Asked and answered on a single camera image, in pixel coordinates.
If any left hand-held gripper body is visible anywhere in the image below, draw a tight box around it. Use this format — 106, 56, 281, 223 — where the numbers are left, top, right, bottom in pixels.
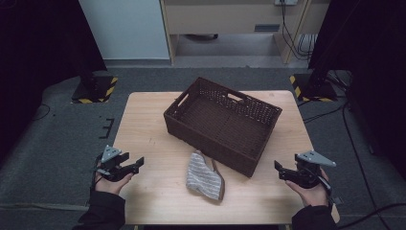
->
95, 144, 133, 182

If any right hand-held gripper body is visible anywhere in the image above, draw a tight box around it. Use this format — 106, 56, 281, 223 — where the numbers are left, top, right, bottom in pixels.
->
288, 150, 337, 189

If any grey striped oven mitt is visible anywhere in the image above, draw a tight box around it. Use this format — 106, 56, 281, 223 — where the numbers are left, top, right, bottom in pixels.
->
186, 149, 226, 201

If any brown woven basket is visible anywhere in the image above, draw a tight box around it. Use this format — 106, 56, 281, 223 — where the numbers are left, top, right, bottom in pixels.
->
163, 77, 283, 178

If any person's right hand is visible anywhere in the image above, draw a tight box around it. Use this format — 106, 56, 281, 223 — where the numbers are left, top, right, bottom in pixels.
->
284, 169, 329, 208

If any person's left hand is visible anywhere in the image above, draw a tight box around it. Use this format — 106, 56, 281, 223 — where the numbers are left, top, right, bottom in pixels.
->
95, 172, 134, 196

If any black floor tape mark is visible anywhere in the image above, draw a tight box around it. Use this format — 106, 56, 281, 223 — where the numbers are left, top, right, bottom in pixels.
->
99, 118, 115, 140

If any black yellow-striped stand base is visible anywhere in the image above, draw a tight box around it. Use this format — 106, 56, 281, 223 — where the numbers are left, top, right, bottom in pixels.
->
71, 71, 119, 104
289, 73, 339, 104

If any white panel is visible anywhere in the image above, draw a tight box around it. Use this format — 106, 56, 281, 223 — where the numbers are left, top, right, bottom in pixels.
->
79, 0, 170, 60

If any black curtain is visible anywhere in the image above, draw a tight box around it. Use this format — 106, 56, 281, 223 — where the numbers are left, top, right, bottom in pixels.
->
307, 0, 406, 180
0, 0, 108, 164

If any beige wooden cabinet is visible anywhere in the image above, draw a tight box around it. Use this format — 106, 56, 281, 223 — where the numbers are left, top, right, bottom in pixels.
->
159, 0, 331, 66

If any right hand-held gripper cable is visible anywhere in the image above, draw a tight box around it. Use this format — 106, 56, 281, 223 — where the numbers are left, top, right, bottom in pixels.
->
317, 174, 335, 205

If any hand-held gripper cable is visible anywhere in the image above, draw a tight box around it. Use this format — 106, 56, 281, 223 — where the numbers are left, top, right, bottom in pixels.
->
317, 174, 335, 205
90, 159, 103, 193

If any left hand-held gripper cable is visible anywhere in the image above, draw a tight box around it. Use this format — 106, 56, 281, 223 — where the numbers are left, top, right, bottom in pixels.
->
90, 159, 103, 193

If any black floor cable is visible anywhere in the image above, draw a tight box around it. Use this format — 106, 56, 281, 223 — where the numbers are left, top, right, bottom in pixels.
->
302, 100, 406, 230
32, 103, 52, 122

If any bundle of black cables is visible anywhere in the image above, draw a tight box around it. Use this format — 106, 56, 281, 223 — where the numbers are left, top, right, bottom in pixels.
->
281, 0, 319, 61

